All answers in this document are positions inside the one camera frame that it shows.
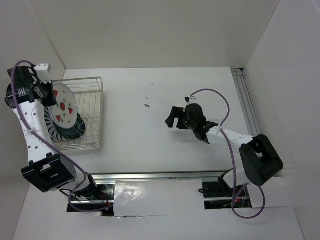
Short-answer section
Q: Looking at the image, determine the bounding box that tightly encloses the strawberry pattern plate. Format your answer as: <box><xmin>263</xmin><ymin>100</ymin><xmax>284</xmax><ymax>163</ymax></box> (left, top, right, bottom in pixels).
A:
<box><xmin>50</xmin><ymin>83</ymin><xmax>78</xmax><ymax>129</ymax></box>

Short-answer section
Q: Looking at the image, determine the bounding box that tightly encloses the blue striped plate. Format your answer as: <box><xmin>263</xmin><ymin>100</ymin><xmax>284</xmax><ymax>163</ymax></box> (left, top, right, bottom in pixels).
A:
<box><xmin>44</xmin><ymin>107</ymin><xmax>69</xmax><ymax>143</ymax></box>

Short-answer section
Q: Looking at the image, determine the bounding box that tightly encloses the dark blue glazed plate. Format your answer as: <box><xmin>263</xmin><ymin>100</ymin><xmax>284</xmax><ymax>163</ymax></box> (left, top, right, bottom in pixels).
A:
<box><xmin>55</xmin><ymin>114</ymin><xmax>86</xmax><ymax>140</ymax></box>

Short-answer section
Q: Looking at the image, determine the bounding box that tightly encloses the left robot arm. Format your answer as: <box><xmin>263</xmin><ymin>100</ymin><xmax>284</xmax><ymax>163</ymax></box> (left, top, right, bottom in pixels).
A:
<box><xmin>4</xmin><ymin>63</ymin><xmax>99</xmax><ymax>200</ymax></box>

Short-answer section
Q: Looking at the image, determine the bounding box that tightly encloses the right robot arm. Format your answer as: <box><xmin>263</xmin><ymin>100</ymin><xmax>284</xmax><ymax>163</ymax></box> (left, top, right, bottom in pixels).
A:
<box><xmin>165</xmin><ymin>103</ymin><xmax>284</xmax><ymax>196</ymax></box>

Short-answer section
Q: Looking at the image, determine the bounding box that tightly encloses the white glossy cover sheet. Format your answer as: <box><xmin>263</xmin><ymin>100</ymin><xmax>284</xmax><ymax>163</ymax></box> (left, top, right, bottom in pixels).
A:
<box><xmin>113</xmin><ymin>179</ymin><xmax>205</xmax><ymax>217</ymax></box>

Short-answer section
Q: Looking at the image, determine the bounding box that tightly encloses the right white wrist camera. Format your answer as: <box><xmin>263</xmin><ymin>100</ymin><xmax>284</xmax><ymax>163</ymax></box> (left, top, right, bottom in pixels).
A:
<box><xmin>184</xmin><ymin>95</ymin><xmax>198</xmax><ymax>105</ymax></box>

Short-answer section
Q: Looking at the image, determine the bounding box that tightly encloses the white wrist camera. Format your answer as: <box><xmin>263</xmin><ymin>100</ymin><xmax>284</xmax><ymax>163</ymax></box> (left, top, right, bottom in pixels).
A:
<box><xmin>184</xmin><ymin>95</ymin><xmax>198</xmax><ymax>105</ymax></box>
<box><xmin>33</xmin><ymin>63</ymin><xmax>52</xmax><ymax>84</ymax></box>

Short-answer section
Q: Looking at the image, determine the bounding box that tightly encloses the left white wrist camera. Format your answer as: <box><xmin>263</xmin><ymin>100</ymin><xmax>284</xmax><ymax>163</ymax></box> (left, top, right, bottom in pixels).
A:
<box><xmin>33</xmin><ymin>63</ymin><xmax>52</xmax><ymax>84</ymax></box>

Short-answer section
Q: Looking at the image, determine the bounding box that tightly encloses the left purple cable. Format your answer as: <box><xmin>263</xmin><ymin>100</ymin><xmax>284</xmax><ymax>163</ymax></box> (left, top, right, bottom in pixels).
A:
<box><xmin>11</xmin><ymin>59</ymin><xmax>115</xmax><ymax>213</ymax></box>

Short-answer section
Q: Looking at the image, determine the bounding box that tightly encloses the white wire dish rack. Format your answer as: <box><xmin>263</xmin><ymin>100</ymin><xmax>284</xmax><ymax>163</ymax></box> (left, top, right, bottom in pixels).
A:
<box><xmin>51</xmin><ymin>76</ymin><xmax>104</xmax><ymax>152</ymax></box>

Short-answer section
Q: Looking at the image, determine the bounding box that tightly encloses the aluminium rail frame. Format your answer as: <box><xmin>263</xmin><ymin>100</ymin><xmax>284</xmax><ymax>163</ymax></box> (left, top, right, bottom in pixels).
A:
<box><xmin>37</xmin><ymin>67</ymin><xmax>275</xmax><ymax>211</ymax></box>

